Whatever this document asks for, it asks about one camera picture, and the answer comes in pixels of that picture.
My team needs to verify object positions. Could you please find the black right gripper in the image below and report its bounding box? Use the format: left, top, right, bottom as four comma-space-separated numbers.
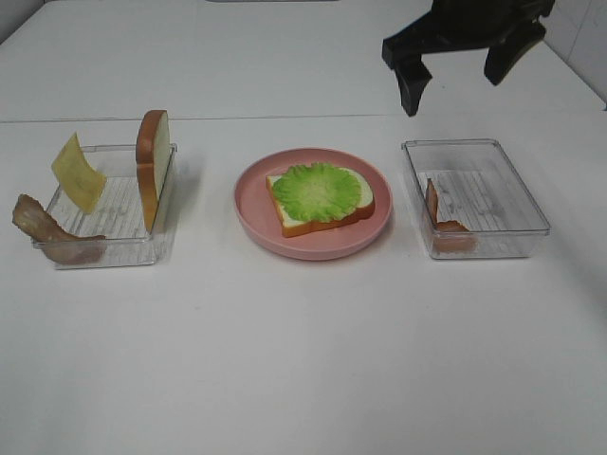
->
382, 0, 554, 117

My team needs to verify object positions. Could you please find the red bacon strip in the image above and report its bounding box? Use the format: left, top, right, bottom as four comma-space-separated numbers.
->
425, 178, 477, 253

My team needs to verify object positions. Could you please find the green lettuce leaf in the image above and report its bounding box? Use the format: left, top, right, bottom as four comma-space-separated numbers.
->
271, 162, 363, 223

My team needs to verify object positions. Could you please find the bread slice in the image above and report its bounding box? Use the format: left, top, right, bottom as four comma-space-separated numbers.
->
266, 166, 375, 238
136, 110, 171, 232

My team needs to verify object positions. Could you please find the brown bacon strip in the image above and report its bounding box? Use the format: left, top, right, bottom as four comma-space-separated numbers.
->
12, 193, 105, 265

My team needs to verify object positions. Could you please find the right clear plastic tray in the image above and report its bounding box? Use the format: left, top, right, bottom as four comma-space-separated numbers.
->
401, 138, 550, 260

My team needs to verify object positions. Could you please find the clear plastic tray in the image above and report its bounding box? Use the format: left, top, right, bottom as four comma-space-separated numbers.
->
32, 143, 177, 269
401, 138, 550, 260

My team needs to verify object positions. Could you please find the pink round plate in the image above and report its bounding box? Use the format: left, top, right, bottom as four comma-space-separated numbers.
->
234, 148, 393, 261

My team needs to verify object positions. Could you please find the left clear plastic tray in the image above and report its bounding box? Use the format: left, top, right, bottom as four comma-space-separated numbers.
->
32, 143, 177, 269

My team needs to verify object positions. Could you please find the yellow cheese slice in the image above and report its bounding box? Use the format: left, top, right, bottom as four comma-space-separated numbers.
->
51, 133, 106, 214

